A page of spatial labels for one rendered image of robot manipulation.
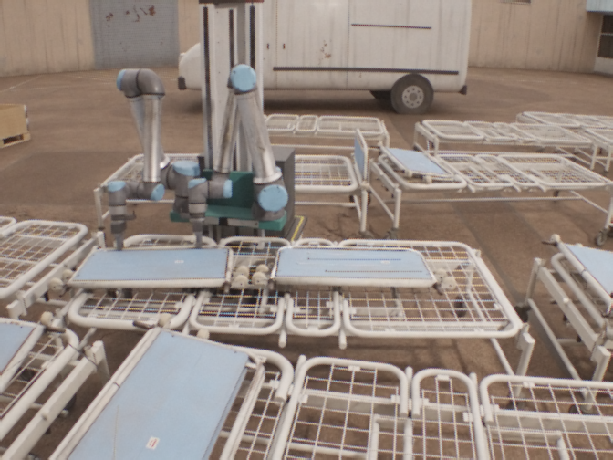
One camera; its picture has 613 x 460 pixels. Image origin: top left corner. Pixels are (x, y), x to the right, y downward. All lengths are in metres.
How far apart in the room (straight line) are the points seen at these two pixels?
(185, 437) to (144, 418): 0.14
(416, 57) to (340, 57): 1.42
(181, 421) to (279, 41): 8.11
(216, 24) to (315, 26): 6.42
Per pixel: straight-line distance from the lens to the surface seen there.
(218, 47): 2.85
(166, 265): 2.39
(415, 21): 9.60
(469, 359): 2.79
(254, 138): 2.43
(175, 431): 1.52
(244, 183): 2.86
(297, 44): 9.17
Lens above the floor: 1.63
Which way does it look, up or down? 23 degrees down
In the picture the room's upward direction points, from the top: 1 degrees clockwise
